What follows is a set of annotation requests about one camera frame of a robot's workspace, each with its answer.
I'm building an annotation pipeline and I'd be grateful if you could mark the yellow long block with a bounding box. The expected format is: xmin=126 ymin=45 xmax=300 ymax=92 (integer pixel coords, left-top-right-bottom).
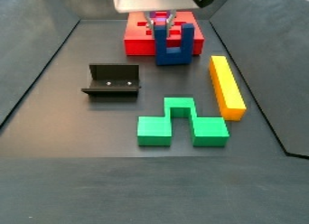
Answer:
xmin=209 ymin=56 xmax=247 ymax=121

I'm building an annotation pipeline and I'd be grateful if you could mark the blue U-shaped block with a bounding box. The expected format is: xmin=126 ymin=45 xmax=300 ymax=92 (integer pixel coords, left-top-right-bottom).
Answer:
xmin=154 ymin=23 xmax=195 ymax=65

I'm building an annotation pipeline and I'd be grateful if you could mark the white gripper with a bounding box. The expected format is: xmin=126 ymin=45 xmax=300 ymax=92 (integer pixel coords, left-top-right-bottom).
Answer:
xmin=114 ymin=0 xmax=199 ymax=34

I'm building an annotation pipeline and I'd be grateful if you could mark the red slotted board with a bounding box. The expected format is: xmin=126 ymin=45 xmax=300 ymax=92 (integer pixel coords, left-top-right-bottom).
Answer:
xmin=124 ymin=11 xmax=204 ymax=56

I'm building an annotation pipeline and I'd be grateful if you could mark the green zigzag block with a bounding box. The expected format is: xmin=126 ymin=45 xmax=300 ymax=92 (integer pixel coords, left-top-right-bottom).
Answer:
xmin=137 ymin=97 xmax=229 ymax=148

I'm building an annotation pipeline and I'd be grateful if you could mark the black angle bracket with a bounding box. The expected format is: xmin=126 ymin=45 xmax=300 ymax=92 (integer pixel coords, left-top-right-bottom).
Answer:
xmin=81 ymin=63 xmax=141 ymax=95

